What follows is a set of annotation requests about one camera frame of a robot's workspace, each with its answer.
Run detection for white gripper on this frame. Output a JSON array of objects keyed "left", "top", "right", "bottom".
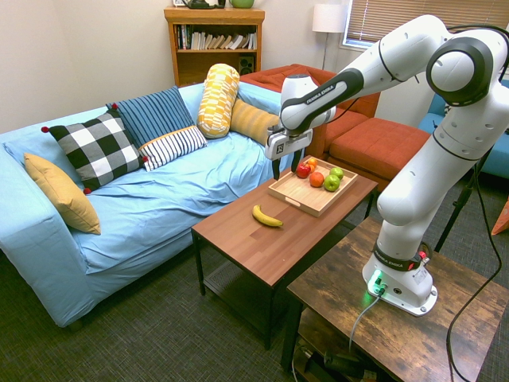
[{"left": 265, "top": 123, "right": 314, "bottom": 181}]

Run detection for yellow banana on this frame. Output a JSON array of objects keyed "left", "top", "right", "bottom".
[{"left": 251, "top": 204, "right": 285, "bottom": 228}]

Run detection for wooden serving tray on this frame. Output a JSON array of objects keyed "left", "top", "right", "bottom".
[{"left": 266, "top": 155, "right": 359, "bottom": 219}]

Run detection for mustard striped pillow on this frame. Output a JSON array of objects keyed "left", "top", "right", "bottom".
[{"left": 229, "top": 98, "right": 282, "bottom": 146}]

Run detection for wooden coffee table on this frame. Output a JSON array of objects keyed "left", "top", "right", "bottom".
[{"left": 190, "top": 155, "right": 379, "bottom": 351}]

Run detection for orange sectional sofa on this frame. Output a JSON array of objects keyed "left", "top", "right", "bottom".
[{"left": 238, "top": 63, "right": 433, "bottom": 193}]

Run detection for yellow patterned bolster pillow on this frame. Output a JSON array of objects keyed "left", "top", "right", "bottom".
[{"left": 196, "top": 62, "right": 242, "bottom": 139}]

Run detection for navy white striped lumbar pillow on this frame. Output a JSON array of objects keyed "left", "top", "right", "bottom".
[{"left": 138, "top": 125, "right": 208, "bottom": 173}]

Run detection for wooden bookshelf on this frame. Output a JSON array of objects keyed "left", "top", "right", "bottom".
[{"left": 163, "top": 6, "right": 266, "bottom": 88}]

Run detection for light blue sofa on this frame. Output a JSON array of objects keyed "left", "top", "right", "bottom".
[{"left": 0, "top": 81, "right": 311, "bottom": 329}]

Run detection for row of paperback books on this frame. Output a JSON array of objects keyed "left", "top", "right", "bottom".
[{"left": 174, "top": 24, "right": 258, "bottom": 51}]

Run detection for blue striped square pillow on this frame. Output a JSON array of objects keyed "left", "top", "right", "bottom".
[{"left": 105, "top": 85, "right": 196, "bottom": 150}]

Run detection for white shade floor lamp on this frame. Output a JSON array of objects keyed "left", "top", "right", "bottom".
[{"left": 312, "top": 3, "right": 349, "bottom": 60}]

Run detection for brown window blinds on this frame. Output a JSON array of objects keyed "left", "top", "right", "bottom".
[{"left": 344, "top": 0, "right": 509, "bottom": 55}]

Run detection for black tripod stand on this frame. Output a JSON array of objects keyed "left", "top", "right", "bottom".
[{"left": 433, "top": 146, "right": 497, "bottom": 254}]

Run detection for black object atop bookshelf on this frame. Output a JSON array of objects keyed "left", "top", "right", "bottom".
[{"left": 186, "top": 0, "right": 226, "bottom": 10}]

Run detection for black white checked pillow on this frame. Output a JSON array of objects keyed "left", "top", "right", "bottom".
[{"left": 41, "top": 103, "right": 150, "bottom": 196}]

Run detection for black box under table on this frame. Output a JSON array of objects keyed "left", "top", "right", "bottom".
[{"left": 322, "top": 349, "right": 365, "bottom": 378}]

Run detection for rustic brown side table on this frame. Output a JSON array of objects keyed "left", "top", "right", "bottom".
[{"left": 280, "top": 216, "right": 509, "bottom": 382}]

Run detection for teal sofa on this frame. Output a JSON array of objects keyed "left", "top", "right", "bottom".
[{"left": 417, "top": 79, "right": 509, "bottom": 181}]

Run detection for plain mustard yellow pillow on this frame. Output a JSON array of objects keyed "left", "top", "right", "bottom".
[{"left": 22, "top": 152, "right": 103, "bottom": 236}]

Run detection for grey base cable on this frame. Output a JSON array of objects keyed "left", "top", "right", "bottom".
[{"left": 348, "top": 292, "right": 383, "bottom": 352}]

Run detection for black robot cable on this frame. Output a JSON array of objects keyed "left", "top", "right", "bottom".
[{"left": 444, "top": 23, "right": 509, "bottom": 382}]

